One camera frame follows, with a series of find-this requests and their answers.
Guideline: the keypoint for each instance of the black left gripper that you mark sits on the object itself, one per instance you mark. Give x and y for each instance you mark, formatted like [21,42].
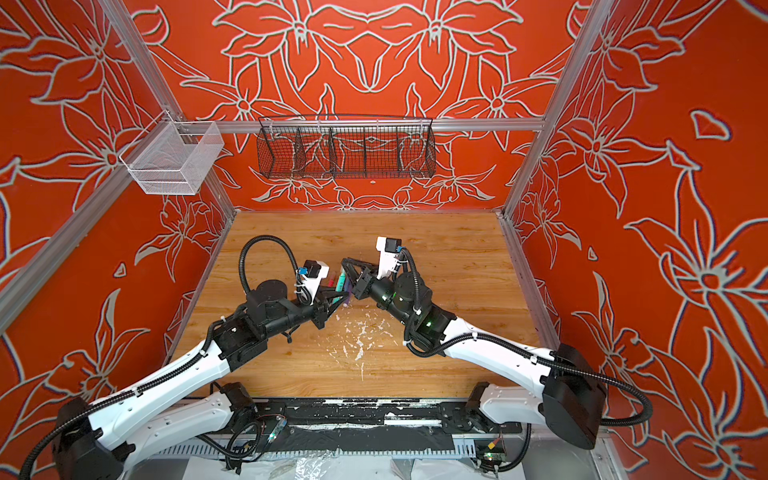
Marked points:
[322,306]

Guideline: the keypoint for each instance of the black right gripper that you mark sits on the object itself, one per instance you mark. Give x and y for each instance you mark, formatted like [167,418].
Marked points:
[361,287]

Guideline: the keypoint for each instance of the purple pen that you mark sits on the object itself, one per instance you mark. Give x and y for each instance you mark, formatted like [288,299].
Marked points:
[348,292]

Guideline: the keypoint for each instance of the green pen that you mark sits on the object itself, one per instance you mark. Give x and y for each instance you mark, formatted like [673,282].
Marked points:
[341,282]

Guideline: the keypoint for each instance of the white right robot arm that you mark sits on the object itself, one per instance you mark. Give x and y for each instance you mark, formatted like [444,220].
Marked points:
[561,390]

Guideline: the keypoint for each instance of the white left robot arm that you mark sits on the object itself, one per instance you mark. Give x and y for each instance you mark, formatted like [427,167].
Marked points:
[100,440]

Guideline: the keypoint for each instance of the white mesh basket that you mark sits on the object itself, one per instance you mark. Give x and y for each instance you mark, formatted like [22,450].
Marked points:
[169,160]

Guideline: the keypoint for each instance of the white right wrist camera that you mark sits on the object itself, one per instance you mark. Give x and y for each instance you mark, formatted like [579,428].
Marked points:
[388,249]

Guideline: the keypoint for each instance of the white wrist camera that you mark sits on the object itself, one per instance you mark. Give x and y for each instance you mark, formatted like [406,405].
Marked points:
[309,279]
[388,249]

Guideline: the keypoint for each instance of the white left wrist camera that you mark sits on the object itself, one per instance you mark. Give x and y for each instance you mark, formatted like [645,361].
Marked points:
[309,279]

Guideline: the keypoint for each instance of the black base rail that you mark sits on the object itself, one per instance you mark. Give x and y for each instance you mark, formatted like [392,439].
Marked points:
[368,425]

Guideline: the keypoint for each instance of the black wire basket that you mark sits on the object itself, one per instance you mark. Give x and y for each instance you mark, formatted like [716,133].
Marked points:
[346,147]

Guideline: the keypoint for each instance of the aluminium frame post left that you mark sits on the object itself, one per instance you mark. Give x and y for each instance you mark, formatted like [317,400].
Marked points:
[121,21]

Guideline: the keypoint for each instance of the aluminium frame post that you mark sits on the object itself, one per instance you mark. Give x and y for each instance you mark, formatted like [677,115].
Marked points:
[121,21]
[598,14]

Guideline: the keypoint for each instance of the aluminium frame post right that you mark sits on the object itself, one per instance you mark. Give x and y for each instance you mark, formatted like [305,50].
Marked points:
[598,14]

